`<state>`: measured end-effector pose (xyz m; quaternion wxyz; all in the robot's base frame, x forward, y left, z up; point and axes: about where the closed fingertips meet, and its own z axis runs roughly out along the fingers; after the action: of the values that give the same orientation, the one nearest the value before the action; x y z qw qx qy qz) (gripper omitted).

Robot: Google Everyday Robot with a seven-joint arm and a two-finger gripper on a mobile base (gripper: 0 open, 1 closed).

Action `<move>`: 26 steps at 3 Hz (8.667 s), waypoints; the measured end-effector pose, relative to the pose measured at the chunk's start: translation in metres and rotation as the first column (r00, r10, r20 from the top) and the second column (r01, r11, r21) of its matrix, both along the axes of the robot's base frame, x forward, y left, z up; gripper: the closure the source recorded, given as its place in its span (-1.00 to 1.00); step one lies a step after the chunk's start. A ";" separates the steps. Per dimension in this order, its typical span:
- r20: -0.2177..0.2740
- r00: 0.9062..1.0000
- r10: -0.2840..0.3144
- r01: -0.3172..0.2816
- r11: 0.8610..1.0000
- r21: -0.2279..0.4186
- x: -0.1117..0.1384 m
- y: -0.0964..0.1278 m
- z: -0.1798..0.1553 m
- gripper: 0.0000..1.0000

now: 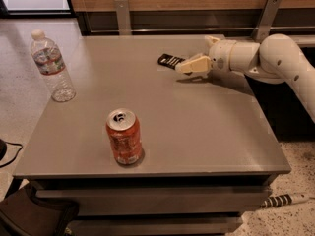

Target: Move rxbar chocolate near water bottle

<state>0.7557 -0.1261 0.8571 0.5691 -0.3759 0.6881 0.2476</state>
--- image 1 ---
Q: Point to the right metal bracket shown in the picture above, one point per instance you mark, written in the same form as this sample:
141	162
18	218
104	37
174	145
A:
268	14

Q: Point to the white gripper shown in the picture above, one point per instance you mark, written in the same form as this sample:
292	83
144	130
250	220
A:
220	55

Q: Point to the dark chair seat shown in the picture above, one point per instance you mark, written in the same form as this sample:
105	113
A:
24	214

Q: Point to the orange soda can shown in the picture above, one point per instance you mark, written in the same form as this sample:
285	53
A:
123	129

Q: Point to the black white striped handle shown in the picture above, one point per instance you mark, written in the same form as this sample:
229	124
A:
285	200

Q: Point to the clear plastic water bottle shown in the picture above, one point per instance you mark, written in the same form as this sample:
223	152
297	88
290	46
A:
49	61

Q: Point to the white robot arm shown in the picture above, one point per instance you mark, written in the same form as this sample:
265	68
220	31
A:
276	59

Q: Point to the grey drawer cabinet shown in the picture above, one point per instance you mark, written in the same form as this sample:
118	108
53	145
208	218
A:
209	153

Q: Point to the metal bracket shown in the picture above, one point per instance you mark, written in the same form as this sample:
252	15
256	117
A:
268	14
123	17

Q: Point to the left metal bracket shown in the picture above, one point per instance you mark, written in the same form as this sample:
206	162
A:
123	17

